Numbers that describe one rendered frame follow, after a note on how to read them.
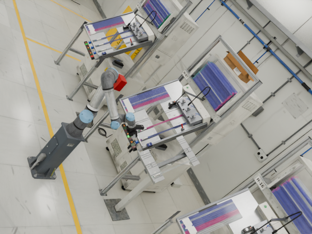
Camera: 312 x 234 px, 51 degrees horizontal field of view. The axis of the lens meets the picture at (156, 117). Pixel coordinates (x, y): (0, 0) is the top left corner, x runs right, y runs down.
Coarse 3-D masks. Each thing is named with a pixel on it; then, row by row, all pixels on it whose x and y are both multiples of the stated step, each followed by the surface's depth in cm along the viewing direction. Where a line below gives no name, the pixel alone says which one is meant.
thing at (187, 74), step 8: (224, 40) 345; (208, 56) 346; (200, 64) 350; (240, 64) 326; (184, 72) 368; (192, 72) 355; (248, 72) 318; (256, 80) 312; (120, 96) 361; (240, 96) 316; (232, 104) 321; (216, 112) 324; (160, 136) 375; (128, 176) 340; (136, 176) 351
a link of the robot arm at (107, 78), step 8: (104, 72) 267; (104, 80) 264; (112, 80) 267; (104, 88) 265; (112, 88) 267; (112, 96) 269; (112, 104) 271; (112, 112) 273; (112, 120) 276; (120, 120) 282; (112, 128) 277
